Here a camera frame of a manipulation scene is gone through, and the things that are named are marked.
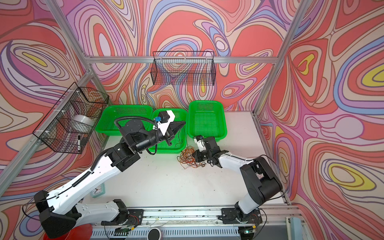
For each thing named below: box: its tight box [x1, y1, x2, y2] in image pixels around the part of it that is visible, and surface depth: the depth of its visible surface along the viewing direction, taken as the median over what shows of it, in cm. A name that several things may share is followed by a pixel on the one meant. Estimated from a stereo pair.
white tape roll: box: [71, 114, 95, 127], surface depth 75 cm
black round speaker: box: [147, 227, 162, 240], surface depth 66 cm
